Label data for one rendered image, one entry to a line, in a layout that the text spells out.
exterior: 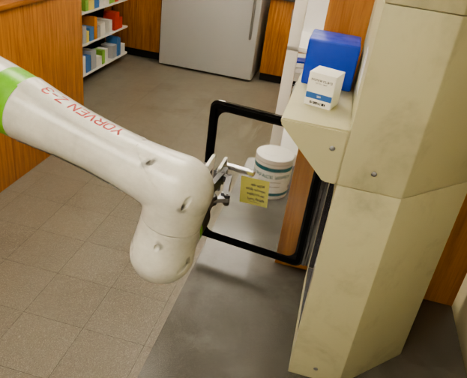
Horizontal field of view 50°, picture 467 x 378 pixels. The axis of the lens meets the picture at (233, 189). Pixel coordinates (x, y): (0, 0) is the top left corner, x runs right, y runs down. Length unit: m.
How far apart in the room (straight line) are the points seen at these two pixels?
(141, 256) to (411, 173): 0.46
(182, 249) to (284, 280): 0.62
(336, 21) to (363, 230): 0.48
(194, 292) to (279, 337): 0.24
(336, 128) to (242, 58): 5.15
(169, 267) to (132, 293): 1.88
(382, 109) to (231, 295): 0.68
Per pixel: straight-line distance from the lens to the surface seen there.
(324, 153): 0.86
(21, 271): 2.89
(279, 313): 1.29
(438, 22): 0.80
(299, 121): 0.84
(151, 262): 0.82
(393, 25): 0.80
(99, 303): 2.65
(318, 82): 0.91
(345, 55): 1.02
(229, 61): 6.01
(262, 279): 1.38
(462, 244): 1.40
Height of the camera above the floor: 1.81
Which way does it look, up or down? 30 degrees down
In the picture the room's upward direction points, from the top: 8 degrees clockwise
